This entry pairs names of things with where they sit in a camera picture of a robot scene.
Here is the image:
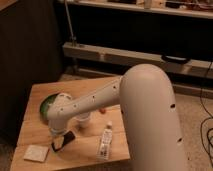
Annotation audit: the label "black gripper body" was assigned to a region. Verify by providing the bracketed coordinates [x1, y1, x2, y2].
[51, 131, 75, 152]

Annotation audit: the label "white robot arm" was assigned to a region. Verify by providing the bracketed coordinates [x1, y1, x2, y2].
[47, 64, 188, 171]

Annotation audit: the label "green ceramic bowl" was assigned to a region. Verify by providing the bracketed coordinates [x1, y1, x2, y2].
[39, 94, 57, 125]

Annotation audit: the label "white square sponge pad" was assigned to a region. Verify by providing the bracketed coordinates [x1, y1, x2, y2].
[23, 145, 49, 162]

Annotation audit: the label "white glue bottle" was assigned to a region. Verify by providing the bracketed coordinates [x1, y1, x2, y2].
[97, 121, 113, 160]

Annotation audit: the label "metal pole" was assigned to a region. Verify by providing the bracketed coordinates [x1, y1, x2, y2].
[64, 0, 76, 46]

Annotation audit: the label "wooden shelf rack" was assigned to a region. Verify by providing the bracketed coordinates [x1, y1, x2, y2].
[55, 0, 213, 98]

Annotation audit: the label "black handle on shelf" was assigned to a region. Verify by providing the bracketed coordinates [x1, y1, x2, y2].
[161, 55, 191, 64]

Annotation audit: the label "black cables on floor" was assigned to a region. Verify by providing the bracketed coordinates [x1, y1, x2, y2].
[199, 61, 213, 158]

